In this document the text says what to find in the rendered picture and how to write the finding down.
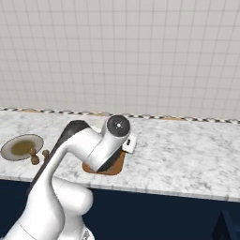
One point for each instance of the navy blue cupboard run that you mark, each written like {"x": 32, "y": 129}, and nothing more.
{"x": 150, "y": 215}

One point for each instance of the brown wooden cutting board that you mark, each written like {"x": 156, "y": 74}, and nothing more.
{"x": 116, "y": 168}

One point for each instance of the grey round plate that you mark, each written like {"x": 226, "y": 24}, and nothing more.
{"x": 7, "y": 150}

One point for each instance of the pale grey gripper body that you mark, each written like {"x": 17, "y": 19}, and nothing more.
{"x": 112, "y": 161}

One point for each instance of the small brown rounded object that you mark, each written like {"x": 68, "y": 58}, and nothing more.
{"x": 46, "y": 153}
{"x": 34, "y": 159}

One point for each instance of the olive brown meat piece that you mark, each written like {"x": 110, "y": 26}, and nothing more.
{"x": 22, "y": 147}

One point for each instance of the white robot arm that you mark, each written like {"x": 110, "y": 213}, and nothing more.
{"x": 59, "y": 162}

